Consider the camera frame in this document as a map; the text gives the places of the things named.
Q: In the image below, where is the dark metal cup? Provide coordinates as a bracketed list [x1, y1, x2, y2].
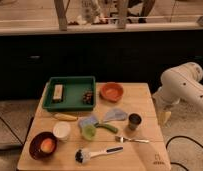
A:
[128, 113, 142, 131]

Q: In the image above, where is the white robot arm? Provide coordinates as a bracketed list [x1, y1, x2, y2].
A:
[152, 62, 203, 125]

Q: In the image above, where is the orange fruit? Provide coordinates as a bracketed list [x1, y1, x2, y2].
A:
[40, 138, 55, 153]

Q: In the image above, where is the tan wooden block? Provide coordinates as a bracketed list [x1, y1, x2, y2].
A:
[52, 84, 63, 102]

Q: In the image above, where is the white cup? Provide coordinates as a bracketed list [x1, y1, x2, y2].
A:
[53, 121, 71, 141]

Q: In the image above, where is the green plastic tray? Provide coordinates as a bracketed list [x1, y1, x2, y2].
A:
[42, 76, 96, 112]

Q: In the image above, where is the dark brown bowl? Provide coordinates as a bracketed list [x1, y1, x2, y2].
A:
[29, 132, 57, 160]

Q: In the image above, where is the dark pine cone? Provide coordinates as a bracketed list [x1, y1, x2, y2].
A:
[82, 90, 93, 104]

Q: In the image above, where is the green cup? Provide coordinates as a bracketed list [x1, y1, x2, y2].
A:
[82, 125, 96, 141]

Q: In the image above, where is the orange bowl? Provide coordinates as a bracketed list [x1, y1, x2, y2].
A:
[100, 82, 124, 102]

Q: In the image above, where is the black cable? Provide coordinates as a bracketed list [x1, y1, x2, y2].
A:
[165, 134, 203, 171]

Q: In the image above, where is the light blue spatula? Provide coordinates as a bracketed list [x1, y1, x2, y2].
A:
[102, 108, 128, 122]

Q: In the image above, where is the green vegetable toy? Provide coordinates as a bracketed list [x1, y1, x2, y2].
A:
[95, 123, 118, 134]

